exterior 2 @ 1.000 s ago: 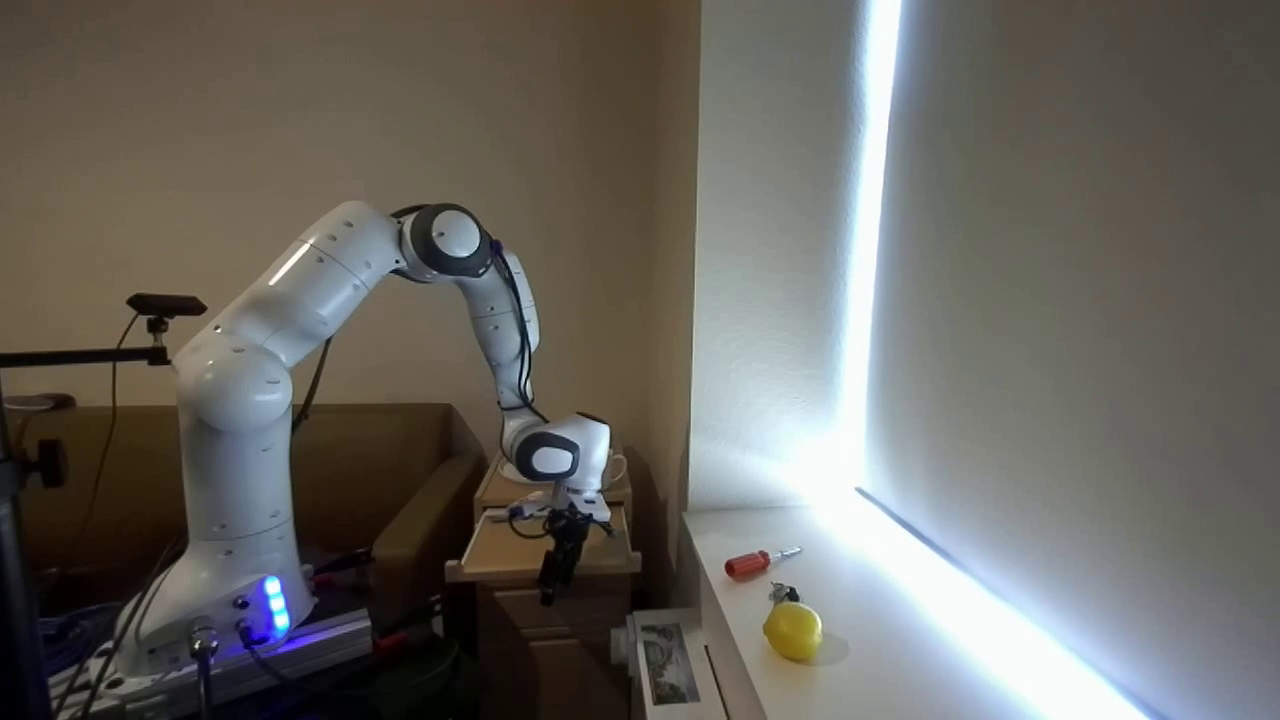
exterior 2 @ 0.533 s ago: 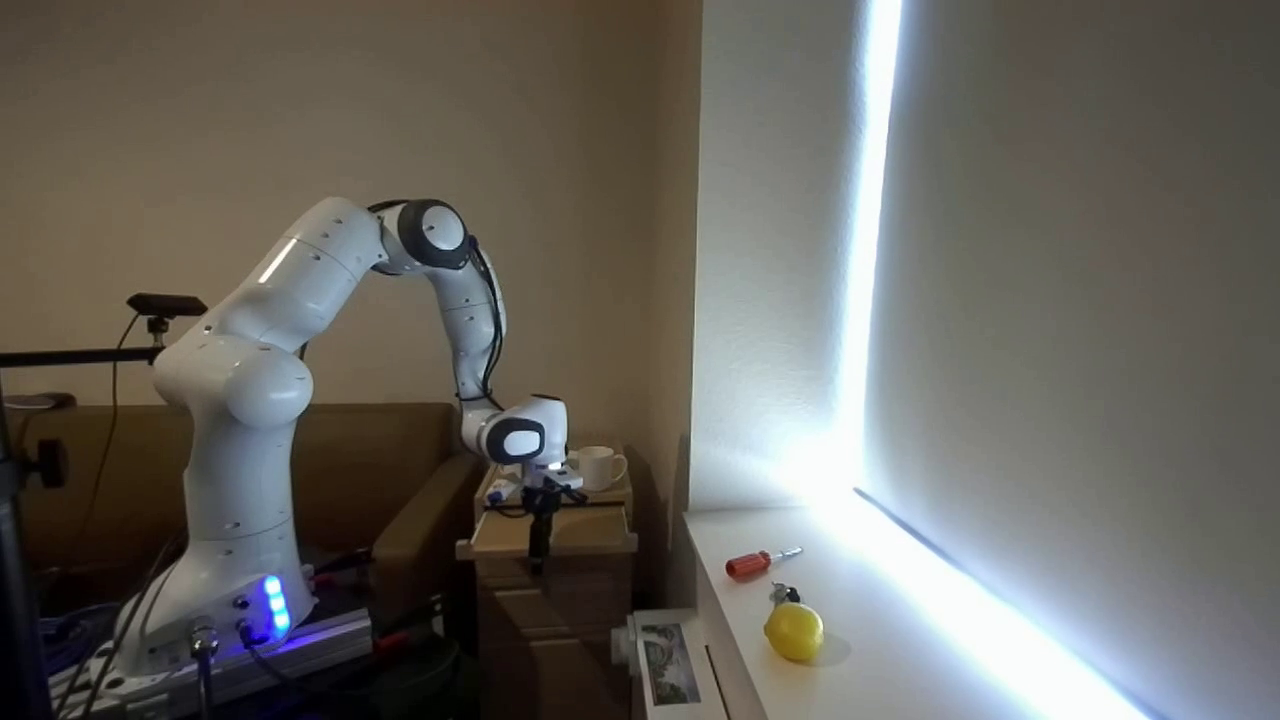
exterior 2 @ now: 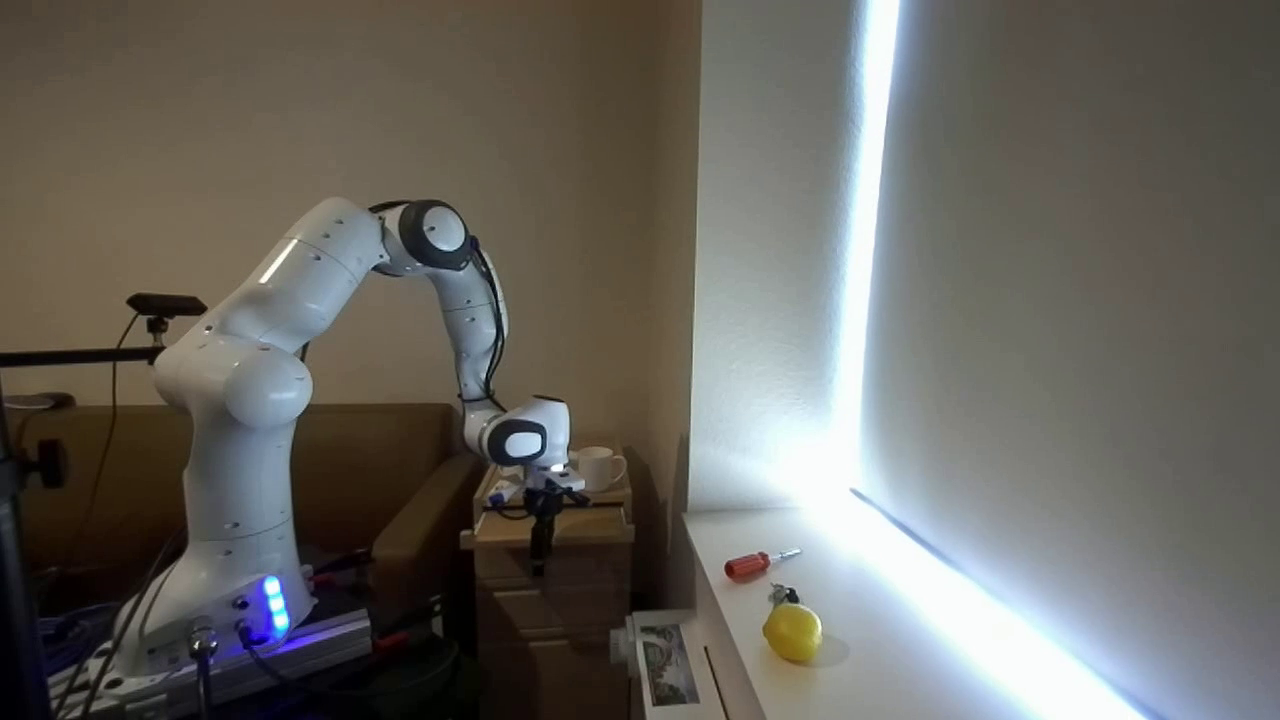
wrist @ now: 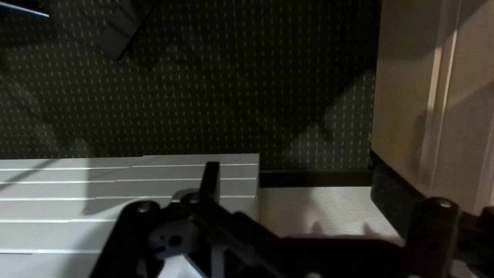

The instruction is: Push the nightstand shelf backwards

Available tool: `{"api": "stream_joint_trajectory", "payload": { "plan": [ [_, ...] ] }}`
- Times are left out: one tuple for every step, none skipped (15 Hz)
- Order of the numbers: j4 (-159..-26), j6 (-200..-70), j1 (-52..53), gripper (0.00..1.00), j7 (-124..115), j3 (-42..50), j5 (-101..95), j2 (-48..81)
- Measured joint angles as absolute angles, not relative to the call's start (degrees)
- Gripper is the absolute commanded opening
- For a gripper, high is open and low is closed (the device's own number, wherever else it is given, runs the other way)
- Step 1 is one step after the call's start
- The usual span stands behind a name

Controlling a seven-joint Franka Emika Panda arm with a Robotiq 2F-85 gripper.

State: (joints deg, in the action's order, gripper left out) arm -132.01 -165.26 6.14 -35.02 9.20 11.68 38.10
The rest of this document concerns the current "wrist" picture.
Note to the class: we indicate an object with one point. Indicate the white louvered air conditioner unit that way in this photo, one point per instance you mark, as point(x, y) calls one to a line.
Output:
point(51, 205)

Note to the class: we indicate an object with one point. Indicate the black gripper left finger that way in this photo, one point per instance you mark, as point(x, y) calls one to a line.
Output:
point(133, 236)

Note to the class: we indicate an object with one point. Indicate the wooden pull-out nightstand shelf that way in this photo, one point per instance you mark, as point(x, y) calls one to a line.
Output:
point(426, 77)

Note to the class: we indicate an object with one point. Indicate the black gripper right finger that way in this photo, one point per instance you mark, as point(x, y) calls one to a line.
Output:
point(437, 236)

